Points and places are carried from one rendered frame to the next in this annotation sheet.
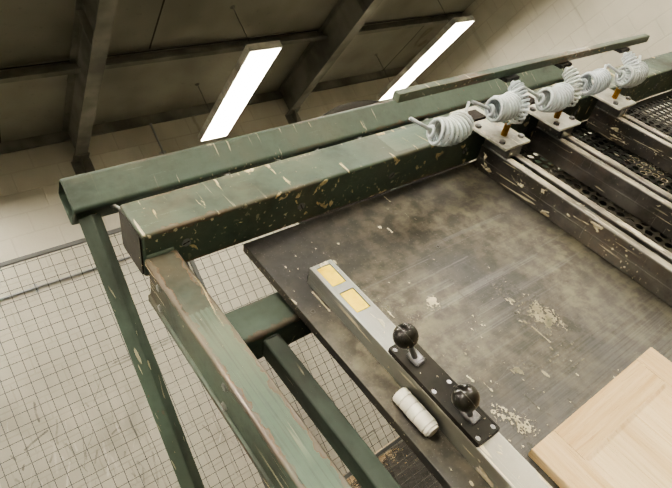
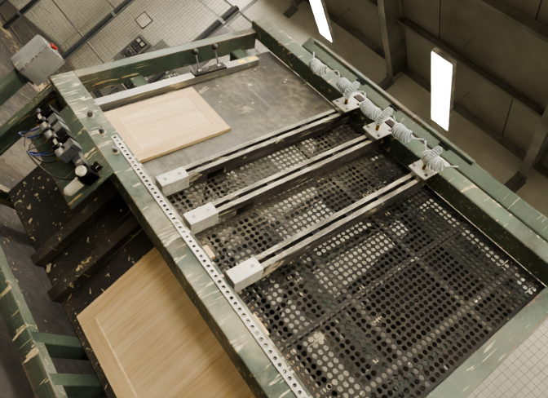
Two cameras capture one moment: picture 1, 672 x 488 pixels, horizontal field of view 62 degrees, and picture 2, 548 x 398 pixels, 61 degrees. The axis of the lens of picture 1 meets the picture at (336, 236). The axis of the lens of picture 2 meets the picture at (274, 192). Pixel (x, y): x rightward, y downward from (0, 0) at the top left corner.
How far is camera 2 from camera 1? 2.66 m
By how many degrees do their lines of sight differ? 61
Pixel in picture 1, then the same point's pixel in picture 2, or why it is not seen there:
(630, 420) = (200, 110)
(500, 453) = (188, 76)
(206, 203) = (269, 29)
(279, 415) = (201, 43)
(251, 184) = (282, 37)
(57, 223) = not seen: hidden behind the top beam
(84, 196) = (307, 44)
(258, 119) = not seen: outside the picture
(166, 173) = (329, 59)
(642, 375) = (217, 120)
